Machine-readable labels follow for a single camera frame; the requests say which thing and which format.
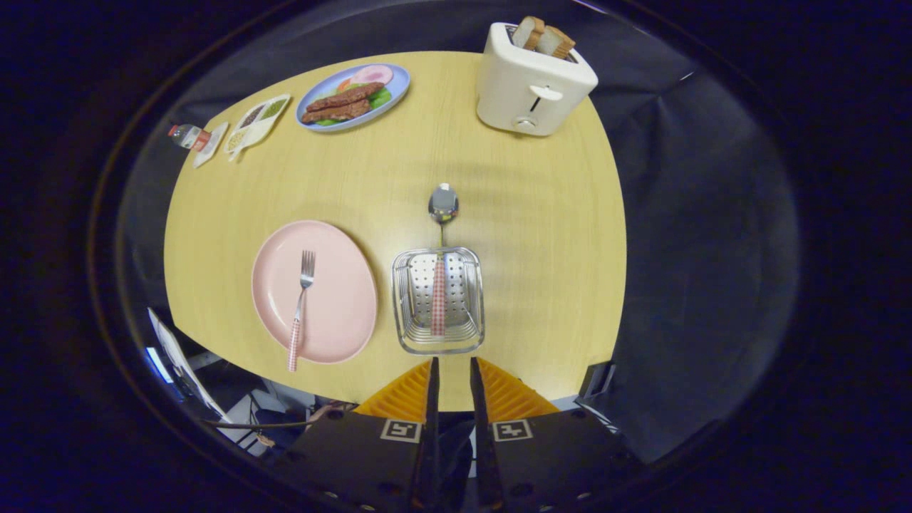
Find white divided condiment dish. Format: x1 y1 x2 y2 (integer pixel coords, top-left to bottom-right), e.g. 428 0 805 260
224 94 292 162

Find blue plate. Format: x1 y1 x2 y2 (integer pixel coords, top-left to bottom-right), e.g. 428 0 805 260
296 63 411 133

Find pink plate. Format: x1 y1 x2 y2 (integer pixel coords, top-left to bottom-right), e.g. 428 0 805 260
252 220 378 365

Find metal perforated basket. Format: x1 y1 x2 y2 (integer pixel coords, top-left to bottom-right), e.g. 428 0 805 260
391 247 486 356

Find fork with checkered handle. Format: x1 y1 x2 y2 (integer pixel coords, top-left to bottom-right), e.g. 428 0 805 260
288 250 316 373

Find toast bread slice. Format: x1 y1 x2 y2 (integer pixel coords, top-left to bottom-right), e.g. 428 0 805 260
512 16 546 51
536 26 576 60

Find white toaster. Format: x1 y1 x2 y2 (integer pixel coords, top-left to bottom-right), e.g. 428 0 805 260
476 22 599 137

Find brown grilled sausages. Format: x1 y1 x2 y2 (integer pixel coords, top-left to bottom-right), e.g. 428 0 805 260
301 82 385 124

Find white square coaster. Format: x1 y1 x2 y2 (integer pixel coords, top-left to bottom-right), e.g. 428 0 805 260
192 122 230 169

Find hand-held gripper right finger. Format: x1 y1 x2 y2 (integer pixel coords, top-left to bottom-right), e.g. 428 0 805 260
469 356 646 513

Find spoon with checkered handle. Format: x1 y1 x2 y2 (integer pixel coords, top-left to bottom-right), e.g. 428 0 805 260
427 183 460 336

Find thin black cable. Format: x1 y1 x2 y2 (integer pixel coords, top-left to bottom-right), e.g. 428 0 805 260
203 419 314 430

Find clear plastic water bottle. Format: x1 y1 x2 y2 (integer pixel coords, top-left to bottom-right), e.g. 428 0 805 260
168 124 213 152

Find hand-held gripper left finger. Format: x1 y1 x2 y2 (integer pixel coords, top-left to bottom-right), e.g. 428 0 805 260
274 358 440 512

